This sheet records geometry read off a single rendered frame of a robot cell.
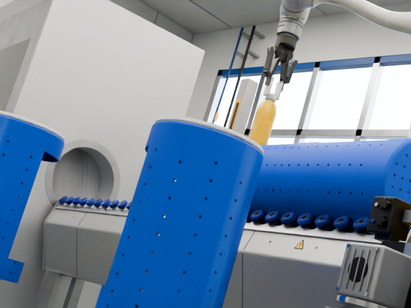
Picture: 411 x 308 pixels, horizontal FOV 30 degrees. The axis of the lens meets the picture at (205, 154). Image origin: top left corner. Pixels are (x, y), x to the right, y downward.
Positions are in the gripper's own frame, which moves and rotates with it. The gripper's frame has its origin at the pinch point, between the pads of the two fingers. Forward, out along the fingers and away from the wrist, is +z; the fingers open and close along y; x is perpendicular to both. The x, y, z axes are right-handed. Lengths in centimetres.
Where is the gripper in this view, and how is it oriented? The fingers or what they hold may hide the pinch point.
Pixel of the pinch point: (273, 89)
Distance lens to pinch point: 276.7
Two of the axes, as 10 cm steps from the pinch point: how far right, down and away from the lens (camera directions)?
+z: -2.7, 9.4, -2.1
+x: 5.6, -0.3, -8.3
